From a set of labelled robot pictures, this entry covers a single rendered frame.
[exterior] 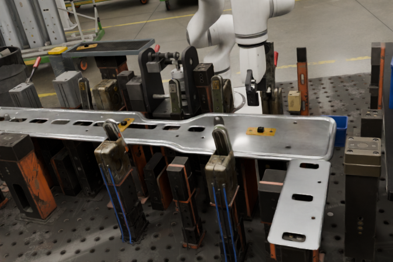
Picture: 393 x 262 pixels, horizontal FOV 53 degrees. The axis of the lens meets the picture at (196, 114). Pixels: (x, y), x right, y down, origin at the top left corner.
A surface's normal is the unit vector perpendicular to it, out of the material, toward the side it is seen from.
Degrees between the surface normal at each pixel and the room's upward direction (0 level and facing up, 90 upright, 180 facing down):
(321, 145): 0
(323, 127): 0
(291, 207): 0
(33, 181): 90
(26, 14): 87
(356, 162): 88
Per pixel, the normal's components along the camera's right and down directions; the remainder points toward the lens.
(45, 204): 0.92, 0.04
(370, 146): -0.16, -0.87
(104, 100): -0.36, 0.48
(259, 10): 0.30, 0.41
